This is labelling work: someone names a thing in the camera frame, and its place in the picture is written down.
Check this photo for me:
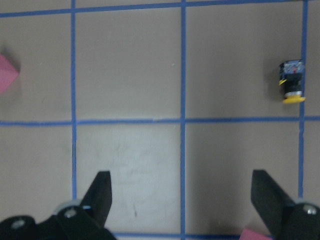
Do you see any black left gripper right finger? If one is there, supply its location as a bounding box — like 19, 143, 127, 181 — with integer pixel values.
250, 169, 296, 238

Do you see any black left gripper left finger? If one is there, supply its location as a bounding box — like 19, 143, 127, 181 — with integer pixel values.
80, 171, 112, 228

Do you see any yellow push button switch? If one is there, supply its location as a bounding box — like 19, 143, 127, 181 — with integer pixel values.
278, 59, 306, 104

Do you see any pink foam cube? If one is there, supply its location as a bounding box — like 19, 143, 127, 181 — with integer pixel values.
0, 54, 20, 94
239, 228, 272, 240

